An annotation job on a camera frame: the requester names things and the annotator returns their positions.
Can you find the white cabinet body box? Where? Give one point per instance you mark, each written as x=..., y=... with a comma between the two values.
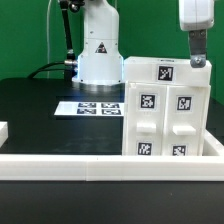
x=164, y=120

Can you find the white U-shaped obstacle fence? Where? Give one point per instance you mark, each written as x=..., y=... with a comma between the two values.
x=208, y=167

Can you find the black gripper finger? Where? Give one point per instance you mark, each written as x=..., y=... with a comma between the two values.
x=198, y=48

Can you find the white cabinet top block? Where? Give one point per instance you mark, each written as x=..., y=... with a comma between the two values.
x=166, y=71

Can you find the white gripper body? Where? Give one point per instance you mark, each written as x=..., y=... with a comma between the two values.
x=196, y=14

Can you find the white cabinet door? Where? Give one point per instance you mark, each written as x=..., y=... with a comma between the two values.
x=185, y=120
x=144, y=111

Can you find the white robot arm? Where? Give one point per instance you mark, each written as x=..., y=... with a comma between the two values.
x=100, y=62

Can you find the white marker tag sheet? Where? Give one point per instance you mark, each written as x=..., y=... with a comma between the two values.
x=72, y=108

